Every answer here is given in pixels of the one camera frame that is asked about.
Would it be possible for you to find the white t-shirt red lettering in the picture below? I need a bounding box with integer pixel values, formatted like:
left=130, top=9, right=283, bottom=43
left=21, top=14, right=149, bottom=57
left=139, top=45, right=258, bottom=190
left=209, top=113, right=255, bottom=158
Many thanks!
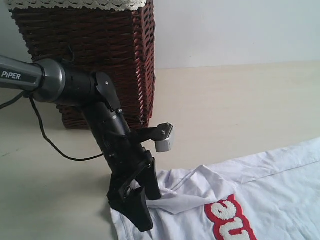
left=111, top=138, right=320, bottom=240

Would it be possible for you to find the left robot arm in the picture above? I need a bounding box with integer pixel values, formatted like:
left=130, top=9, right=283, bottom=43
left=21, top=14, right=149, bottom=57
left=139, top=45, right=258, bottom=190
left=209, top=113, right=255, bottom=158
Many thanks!
left=0, top=57, right=166, bottom=232

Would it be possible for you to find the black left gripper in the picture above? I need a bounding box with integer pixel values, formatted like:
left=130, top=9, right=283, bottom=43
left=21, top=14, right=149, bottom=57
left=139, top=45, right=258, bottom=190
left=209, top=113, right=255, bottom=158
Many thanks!
left=99, top=134, right=162, bottom=232

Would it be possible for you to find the brown wicker basket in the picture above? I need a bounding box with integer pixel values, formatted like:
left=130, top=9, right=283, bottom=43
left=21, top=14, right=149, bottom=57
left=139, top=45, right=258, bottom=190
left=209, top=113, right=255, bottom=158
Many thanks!
left=9, top=0, right=156, bottom=129

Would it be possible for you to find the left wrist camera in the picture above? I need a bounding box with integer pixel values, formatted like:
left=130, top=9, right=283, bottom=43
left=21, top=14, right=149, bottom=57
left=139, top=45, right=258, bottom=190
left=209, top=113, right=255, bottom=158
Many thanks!
left=136, top=122, right=174, bottom=153

